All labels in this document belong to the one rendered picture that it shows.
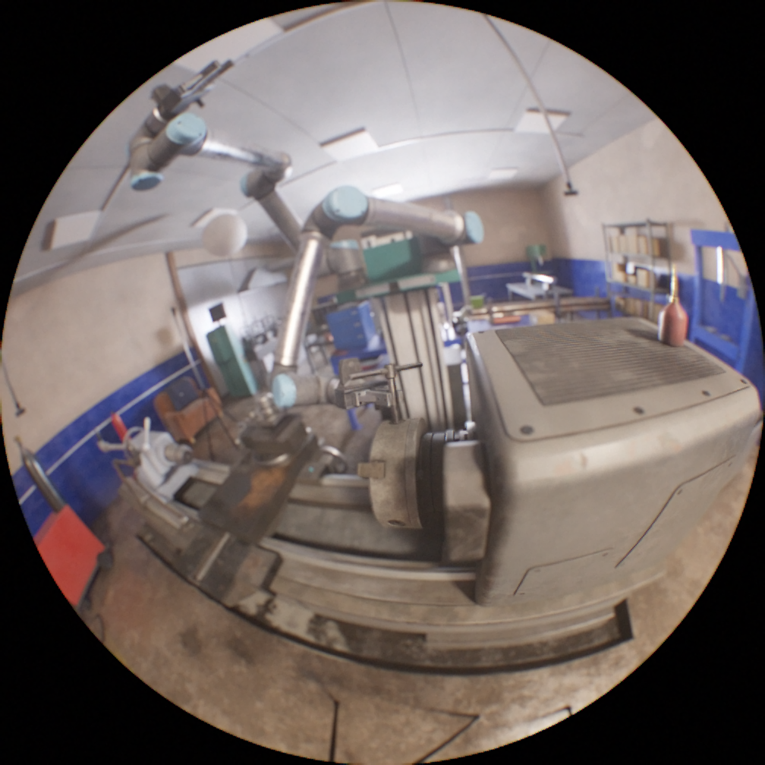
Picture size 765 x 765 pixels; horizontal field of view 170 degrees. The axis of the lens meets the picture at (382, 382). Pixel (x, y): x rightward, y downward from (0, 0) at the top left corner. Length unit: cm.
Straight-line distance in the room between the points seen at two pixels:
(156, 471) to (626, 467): 151
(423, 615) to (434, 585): 9
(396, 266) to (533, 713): 239
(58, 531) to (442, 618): 329
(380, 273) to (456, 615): 150
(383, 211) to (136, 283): 496
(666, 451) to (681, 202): 395
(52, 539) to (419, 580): 325
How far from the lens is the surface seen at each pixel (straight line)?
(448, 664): 111
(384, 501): 50
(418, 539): 91
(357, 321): 251
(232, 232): 437
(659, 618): 189
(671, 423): 37
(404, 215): 93
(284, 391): 70
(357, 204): 80
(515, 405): 32
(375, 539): 94
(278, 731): 180
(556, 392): 35
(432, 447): 52
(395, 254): 146
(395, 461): 48
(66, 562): 344
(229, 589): 91
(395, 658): 113
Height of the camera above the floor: 151
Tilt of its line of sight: 24 degrees down
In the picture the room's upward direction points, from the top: 14 degrees counter-clockwise
